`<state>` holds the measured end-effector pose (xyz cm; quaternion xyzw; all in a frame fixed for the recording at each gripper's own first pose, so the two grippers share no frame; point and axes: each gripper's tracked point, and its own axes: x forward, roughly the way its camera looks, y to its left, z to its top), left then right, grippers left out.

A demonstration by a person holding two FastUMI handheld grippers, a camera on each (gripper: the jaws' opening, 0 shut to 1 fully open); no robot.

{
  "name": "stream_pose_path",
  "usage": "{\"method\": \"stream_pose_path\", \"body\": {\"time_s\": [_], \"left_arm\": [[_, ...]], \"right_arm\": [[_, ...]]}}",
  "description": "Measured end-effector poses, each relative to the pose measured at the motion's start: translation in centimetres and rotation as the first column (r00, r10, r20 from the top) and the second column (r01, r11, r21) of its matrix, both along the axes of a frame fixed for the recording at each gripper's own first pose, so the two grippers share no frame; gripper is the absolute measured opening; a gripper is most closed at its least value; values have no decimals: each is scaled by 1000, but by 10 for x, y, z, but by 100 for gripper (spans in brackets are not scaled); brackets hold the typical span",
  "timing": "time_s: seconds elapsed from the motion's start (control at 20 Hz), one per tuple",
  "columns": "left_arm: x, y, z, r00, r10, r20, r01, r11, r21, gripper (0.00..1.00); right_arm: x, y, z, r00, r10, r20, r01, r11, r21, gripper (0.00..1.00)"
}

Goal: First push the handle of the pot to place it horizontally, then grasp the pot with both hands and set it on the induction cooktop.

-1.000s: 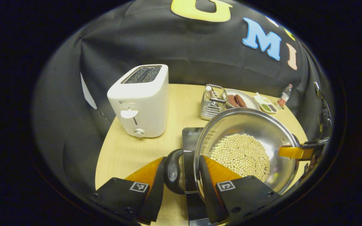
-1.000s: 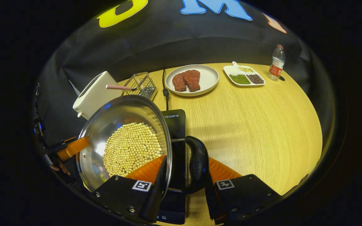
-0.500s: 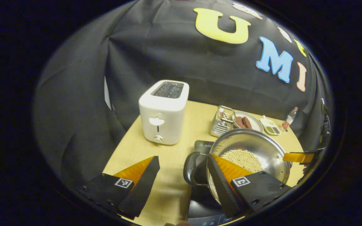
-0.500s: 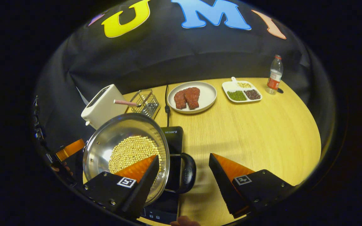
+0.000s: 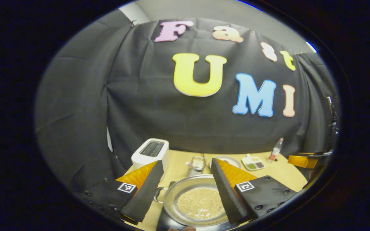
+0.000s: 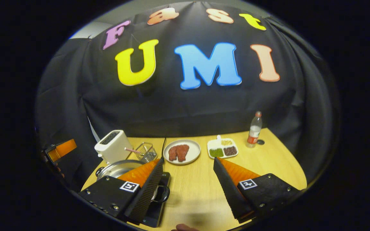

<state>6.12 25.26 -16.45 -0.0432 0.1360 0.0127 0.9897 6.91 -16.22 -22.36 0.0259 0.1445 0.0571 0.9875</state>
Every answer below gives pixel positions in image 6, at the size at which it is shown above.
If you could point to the white round plate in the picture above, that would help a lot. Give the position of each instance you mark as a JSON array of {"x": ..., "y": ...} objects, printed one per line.
[{"x": 194, "y": 150}]

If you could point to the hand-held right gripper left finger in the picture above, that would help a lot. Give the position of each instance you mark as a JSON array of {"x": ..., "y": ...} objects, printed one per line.
[{"x": 146, "y": 195}]

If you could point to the clear water bottle red label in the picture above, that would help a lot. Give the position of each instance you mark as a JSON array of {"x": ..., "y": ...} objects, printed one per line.
[{"x": 254, "y": 131}]

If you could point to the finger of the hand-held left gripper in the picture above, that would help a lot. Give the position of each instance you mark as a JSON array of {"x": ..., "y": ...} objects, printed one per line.
[{"x": 64, "y": 148}]

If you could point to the red meat slice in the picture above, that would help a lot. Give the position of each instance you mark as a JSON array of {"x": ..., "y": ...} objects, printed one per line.
[
  {"x": 172, "y": 154},
  {"x": 183, "y": 152}
]

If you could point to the white divided bean dish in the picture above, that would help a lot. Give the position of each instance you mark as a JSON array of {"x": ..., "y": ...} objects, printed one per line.
[{"x": 222, "y": 144}]

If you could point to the black induction cooktop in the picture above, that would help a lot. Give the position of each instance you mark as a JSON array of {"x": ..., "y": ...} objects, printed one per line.
[{"x": 154, "y": 215}]

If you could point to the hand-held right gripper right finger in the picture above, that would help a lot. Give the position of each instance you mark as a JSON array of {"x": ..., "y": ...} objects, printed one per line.
[{"x": 230, "y": 192}]

